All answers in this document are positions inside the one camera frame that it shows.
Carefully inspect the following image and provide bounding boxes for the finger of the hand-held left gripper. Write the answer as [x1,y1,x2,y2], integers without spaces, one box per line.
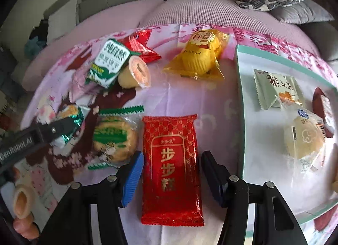
[37,117,80,145]

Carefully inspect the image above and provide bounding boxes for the pale green pastry packet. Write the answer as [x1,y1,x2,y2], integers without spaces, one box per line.
[253,69,303,110]

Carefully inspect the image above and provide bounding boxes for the red patterned cake packet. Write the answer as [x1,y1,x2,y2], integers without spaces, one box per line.
[141,114,205,227]

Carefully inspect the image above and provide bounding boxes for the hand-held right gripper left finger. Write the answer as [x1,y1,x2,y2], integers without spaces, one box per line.
[37,151,145,245]

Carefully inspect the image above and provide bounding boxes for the green white biscuit packet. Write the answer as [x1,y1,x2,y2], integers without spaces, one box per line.
[84,38,142,89]

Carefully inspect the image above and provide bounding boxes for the small red snack packet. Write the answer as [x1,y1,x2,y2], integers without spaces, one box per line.
[123,30,162,64]

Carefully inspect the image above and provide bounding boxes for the teal cardboard box lid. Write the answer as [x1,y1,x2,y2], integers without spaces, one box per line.
[234,44,338,226]

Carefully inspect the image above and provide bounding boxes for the dark clothes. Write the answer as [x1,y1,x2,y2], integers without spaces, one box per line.
[29,19,48,41]

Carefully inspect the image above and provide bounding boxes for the teal cloth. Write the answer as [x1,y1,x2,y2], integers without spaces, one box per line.
[24,36,48,59]

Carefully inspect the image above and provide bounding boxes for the red white biscuit packet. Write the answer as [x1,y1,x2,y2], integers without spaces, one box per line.
[312,86,336,140]

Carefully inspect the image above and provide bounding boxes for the pink striped sofa cover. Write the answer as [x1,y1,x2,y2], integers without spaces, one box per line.
[21,0,321,92]

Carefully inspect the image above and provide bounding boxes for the grey quilted cushion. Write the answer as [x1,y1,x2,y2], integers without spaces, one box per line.
[269,0,335,25]

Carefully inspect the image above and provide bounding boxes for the clear round pastry packet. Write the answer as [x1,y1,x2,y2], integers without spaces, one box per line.
[276,97,328,173]

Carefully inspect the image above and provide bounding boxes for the yellow bread packet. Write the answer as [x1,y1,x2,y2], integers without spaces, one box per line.
[162,29,230,80]

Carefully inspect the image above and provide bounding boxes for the person's left hand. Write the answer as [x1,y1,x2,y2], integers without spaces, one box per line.
[11,167,40,239]

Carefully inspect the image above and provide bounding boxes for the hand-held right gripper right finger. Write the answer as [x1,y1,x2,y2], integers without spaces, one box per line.
[201,151,308,245]

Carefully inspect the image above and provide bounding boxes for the green round cookie packet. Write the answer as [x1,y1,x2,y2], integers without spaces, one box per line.
[88,105,145,171]

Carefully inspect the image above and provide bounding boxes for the small round jelly cup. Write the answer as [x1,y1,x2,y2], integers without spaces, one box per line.
[117,57,151,89]

